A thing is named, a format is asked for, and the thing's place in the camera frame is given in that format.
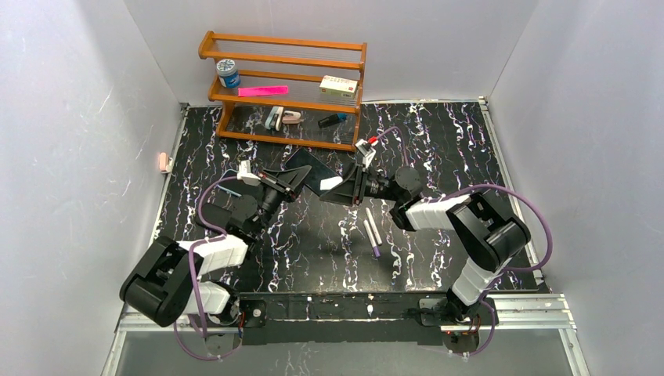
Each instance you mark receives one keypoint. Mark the white red cardboard box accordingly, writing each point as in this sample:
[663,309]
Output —
[335,86]

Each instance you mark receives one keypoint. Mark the white purple marker left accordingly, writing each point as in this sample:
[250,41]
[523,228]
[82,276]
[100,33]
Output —
[372,239]

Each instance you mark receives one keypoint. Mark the pink small stapler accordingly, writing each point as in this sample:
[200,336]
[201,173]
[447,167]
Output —
[290,117]

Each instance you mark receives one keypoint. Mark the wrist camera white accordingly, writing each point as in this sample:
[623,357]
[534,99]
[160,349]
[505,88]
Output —
[245,174]
[365,151]

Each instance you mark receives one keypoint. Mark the pink flat strip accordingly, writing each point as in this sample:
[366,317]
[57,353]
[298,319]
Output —
[276,90]

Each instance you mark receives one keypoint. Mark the white purple marker right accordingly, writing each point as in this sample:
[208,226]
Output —
[373,226]

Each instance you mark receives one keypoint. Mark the pink wall clip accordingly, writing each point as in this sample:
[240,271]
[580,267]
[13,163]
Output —
[165,163]

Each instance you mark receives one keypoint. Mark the blue phone on table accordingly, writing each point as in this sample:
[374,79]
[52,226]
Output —
[231,184]

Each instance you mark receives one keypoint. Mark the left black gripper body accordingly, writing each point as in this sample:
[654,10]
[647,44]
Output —
[279,185]

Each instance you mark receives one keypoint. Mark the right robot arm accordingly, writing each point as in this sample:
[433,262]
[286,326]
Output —
[491,235]

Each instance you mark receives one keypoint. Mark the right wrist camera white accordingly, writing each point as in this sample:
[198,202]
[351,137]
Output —
[365,151]

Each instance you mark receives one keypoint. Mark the blue white round jar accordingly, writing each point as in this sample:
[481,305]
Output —
[228,73]

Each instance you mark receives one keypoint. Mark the teal white stapler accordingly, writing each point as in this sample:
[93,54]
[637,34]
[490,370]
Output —
[274,119]

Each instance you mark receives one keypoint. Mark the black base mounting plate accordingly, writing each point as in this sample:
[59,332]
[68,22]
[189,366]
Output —
[349,332]

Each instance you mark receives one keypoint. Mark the white purple marker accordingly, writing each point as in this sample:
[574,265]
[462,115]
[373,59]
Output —
[372,239]
[373,226]

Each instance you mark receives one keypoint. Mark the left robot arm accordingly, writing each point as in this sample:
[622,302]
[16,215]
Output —
[165,283]

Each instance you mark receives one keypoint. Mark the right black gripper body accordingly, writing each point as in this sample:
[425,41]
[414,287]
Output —
[358,181]

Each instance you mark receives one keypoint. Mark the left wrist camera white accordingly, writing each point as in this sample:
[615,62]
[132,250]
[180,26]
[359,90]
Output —
[245,174]

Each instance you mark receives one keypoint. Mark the aluminium front rail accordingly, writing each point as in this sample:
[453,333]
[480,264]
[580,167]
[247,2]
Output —
[504,310]

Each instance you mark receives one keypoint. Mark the black smartphone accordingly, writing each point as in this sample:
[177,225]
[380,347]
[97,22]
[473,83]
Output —
[321,178]

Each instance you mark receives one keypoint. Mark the orange wooden shelf rack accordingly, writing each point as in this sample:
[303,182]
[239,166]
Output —
[299,64]

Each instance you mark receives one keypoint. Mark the black marker blue cap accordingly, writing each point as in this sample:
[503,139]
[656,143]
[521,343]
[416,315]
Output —
[334,119]

